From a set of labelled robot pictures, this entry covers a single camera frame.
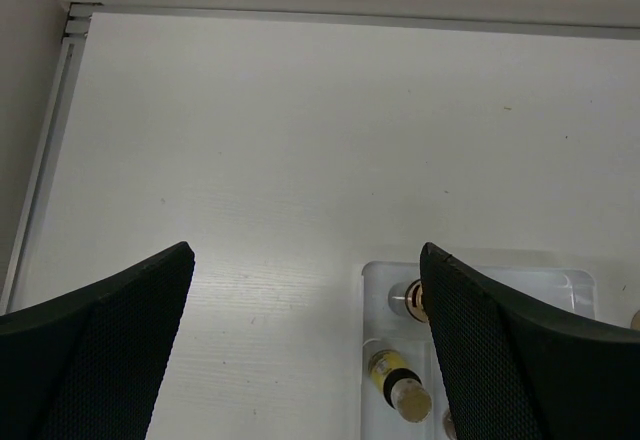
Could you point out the tall yellow-label glass bottle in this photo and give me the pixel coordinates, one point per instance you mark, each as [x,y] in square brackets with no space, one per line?
[405,300]

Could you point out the white divided organizer tray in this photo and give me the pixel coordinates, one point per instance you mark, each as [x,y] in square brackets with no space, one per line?
[567,289]

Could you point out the black-cap spice jar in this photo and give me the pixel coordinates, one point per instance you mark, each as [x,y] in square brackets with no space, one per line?
[448,425]

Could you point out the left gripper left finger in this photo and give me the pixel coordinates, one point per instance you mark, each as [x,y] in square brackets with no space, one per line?
[89,364]

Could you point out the small yellow-label brown bottle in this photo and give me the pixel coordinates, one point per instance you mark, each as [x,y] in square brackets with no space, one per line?
[400,385]

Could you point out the white-powder shaker bottle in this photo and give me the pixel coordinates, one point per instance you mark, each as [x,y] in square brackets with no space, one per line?
[635,321]

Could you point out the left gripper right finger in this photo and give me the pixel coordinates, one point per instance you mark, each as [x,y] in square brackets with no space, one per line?
[514,367]

